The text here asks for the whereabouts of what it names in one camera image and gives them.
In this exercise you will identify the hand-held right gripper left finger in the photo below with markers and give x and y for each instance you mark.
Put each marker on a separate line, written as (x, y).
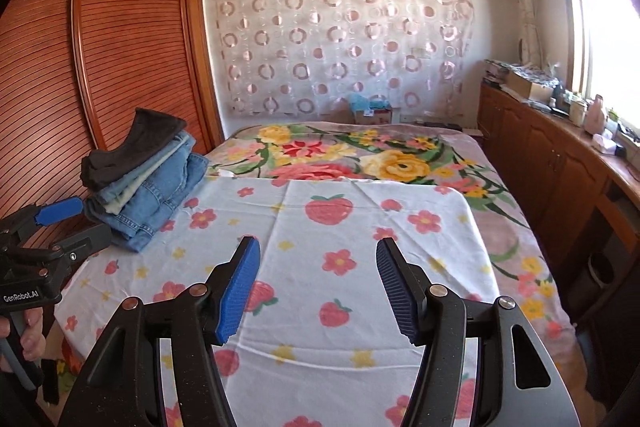
(240, 292)

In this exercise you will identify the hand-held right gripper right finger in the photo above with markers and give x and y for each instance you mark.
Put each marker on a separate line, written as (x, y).
(400, 297)

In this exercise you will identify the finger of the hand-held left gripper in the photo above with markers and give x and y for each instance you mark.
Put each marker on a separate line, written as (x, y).
(60, 210)
(85, 242)

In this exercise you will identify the black pants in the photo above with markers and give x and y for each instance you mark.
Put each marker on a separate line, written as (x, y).
(135, 147)

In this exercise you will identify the pale green folded pants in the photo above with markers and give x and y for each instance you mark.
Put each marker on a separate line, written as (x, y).
(116, 203)

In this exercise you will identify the blue denim pants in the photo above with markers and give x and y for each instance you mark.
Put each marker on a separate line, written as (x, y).
(160, 207)

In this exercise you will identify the light blue faded pants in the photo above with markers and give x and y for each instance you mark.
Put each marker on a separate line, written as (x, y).
(155, 167)

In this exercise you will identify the person's left hand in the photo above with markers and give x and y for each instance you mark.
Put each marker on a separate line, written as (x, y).
(32, 337)

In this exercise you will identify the white strawberry print sheet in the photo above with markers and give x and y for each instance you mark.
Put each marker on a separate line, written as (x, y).
(325, 217)

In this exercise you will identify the floral bed blanket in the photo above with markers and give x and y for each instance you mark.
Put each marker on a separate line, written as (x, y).
(400, 157)

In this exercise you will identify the wooden slatted wardrobe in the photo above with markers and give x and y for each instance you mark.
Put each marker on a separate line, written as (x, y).
(100, 32)

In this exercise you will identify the blue plastic bag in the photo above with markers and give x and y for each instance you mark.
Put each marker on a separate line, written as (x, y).
(367, 102)

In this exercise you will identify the long low wooden cabinet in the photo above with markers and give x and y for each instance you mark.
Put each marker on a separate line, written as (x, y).
(550, 167)

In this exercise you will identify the dark waste bin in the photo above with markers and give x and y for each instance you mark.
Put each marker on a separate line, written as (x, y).
(601, 277)

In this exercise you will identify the stack of small boxes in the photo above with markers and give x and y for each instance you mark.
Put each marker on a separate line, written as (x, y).
(495, 72)

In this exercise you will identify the open cardboard box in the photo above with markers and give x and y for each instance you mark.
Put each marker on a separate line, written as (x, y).
(527, 87)

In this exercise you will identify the white tissue box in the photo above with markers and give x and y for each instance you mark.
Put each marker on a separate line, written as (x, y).
(605, 143)

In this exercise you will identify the white jar green lid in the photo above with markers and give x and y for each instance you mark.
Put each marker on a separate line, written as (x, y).
(578, 113)

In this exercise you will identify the circle print sheer curtain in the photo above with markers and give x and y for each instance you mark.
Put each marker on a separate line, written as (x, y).
(340, 37)

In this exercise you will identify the pink white dispenser bottle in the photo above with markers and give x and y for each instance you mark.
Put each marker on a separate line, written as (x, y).
(596, 113)

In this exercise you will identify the wooden frame window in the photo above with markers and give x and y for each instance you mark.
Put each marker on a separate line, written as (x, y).
(605, 7)

